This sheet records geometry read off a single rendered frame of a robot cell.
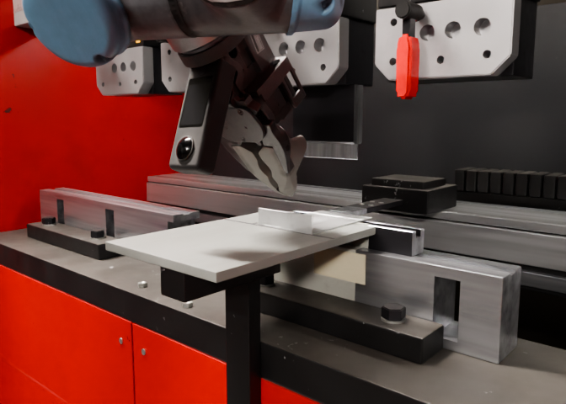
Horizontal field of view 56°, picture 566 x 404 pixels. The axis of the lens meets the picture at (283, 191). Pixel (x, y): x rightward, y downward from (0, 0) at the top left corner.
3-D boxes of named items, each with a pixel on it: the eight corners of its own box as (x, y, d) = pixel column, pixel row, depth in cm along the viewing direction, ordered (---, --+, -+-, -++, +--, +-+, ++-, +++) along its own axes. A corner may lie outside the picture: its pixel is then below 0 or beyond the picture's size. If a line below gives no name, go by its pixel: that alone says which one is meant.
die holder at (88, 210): (41, 230, 125) (39, 189, 123) (66, 225, 129) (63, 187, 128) (173, 268, 92) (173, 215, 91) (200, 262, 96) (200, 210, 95)
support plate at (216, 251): (104, 250, 58) (104, 241, 58) (269, 217, 78) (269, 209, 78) (216, 283, 46) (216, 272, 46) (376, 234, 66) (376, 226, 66)
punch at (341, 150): (292, 156, 74) (293, 87, 73) (301, 156, 76) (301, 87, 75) (353, 160, 68) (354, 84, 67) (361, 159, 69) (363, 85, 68)
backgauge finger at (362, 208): (305, 219, 79) (305, 186, 78) (393, 199, 98) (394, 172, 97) (376, 231, 71) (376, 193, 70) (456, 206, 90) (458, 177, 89)
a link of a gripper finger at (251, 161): (308, 167, 67) (277, 109, 61) (285, 202, 64) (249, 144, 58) (290, 167, 69) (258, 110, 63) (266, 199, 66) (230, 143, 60)
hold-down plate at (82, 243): (26, 236, 117) (25, 223, 117) (50, 232, 121) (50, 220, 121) (98, 260, 98) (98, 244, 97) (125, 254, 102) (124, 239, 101)
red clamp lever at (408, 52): (392, 98, 55) (394, 1, 54) (410, 99, 58) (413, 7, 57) (407, 98, 54) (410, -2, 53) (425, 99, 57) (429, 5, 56)
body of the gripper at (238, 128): (311, 99, 60) (263, 2, 53) (271, 151, 55) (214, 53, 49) (261, 102, 65) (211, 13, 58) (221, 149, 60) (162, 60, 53)
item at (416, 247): (284, 233, 76) (284, 212, 76) (297, 230, 78) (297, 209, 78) (411, 257, 63) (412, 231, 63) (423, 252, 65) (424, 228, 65)
